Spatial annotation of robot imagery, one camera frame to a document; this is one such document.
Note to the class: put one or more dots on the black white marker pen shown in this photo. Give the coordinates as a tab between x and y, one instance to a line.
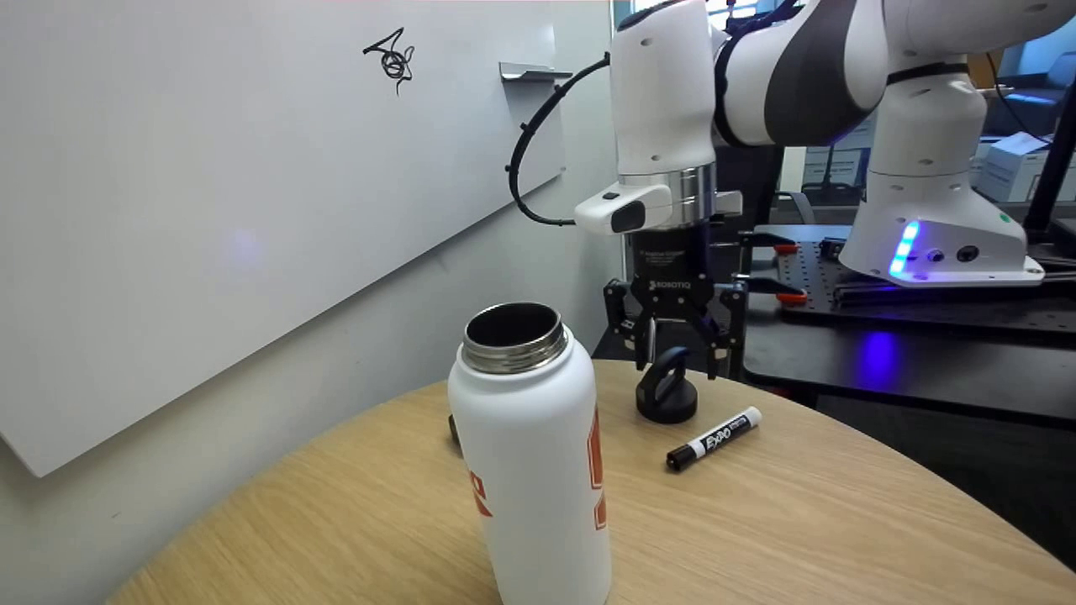
718	435

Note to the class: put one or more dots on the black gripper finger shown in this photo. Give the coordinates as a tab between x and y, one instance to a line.
626	322
729	332

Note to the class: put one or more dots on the white cardboard box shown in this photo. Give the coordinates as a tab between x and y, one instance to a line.
1009	170

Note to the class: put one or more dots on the black slanted pole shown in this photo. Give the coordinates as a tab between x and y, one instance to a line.
1050	156

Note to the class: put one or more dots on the round wooden table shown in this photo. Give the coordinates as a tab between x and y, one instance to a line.
786	525

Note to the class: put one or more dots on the grey whiteboard tray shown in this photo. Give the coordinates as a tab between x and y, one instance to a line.
537	73

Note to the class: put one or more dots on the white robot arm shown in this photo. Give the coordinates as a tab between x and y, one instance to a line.
930	146

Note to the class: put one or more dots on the black flask lid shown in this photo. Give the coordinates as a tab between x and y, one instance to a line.
668	405

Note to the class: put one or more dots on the black robot desk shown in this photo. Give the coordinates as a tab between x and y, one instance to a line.
952	337

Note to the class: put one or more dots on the large whiteboard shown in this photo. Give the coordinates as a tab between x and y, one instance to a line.
225	170

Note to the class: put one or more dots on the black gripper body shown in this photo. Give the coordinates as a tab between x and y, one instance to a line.
673	264

